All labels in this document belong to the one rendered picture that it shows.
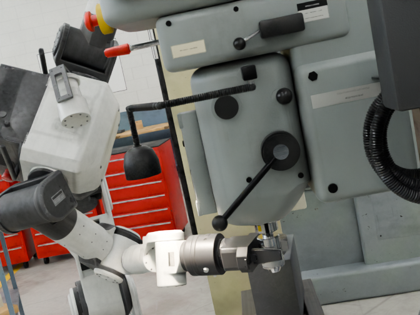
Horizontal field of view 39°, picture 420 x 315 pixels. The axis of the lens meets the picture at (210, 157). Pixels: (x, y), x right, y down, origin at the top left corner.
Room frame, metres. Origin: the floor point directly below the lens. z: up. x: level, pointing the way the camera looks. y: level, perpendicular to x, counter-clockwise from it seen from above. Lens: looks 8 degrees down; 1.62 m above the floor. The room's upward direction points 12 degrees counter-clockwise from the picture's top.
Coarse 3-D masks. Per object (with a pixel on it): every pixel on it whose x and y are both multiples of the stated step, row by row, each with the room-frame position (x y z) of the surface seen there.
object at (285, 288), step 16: (288, 240) 1.66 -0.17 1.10; (288, 256) 1.52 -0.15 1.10; (256, 272) 1.52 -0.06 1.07; (272, 272) 1.51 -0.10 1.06; (288, 272) 1.50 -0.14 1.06; (256, 288) 1.52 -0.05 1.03; (272, 288) 1.51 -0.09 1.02; (288, 288) 1.50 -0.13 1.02; (256, 304) 1.52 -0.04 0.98; (272, 304) 1.51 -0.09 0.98; (288, 304) 1.50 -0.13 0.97
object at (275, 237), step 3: (261, 234) 1.19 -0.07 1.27; (273, 234) 1.17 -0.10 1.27; (276, 234) 1.17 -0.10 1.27; (258, 237) 1.17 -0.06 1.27; (261, 237) 1.17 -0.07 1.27; (264, 237) 1.16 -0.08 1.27; (267, 237) 1.16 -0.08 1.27; (270, 237) 1.15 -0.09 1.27; (273, 237) 1.15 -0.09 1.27; (276, 237) 1.15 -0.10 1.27; (279, 237) 1.16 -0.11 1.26; (258, 240) 1.16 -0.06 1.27; (261, 240) 1.16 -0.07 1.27; (264, 240) 1.15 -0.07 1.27; (267, 240) 1.15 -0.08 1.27; (270, 240) 1.15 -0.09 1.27; (273, 240) 1.15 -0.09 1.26; (276, 240) 1.15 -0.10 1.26; (261, 243) 1.16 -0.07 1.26; (264, 243) 1.15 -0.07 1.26; (267, 243) 1.15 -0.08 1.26
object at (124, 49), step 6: (144, 42) 1.28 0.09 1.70; (150, 42) 1.28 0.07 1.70; (156, 42) 1.28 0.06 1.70; (108, 48) 1.28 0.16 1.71; (114, 48) 1.28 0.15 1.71; (120, 48) 1.28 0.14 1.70; (126, 48) 1.27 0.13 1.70; (132, 48) 1.28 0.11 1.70; (138, 48) 1.28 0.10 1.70; (108, 54) 1.28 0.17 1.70; (114, 54) 1.28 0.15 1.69; (120, 54) 1.28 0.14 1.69; (126, 54) 1.29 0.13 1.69
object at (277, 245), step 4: (280, 240) 1.17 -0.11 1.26; (260, 244) 1.16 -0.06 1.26; (264, 244) 1.15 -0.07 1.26; (268, 244) 1.15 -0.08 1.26; (272, 244) 1.15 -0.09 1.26; (276, 244) 1.15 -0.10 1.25; (280, 244) 1.16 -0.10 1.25; (268, 248) 1.15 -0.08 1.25; (272, 248) 1.15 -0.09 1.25; (276, 248) 1.15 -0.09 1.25; (280, 248) 1.16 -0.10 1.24; (280, 260) 1.15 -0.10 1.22; (264, 264) 1.16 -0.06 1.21; (268, 264) 1.15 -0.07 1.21; (272, 264) 1.15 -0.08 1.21; (276, 264) 1.15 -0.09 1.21; (280, 264) 1.15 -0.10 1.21; (264, 268) 1.16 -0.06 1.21; (268, 268) 1.15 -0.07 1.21; (272, 268) 1.15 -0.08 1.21; (276, 268) 1.15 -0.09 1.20
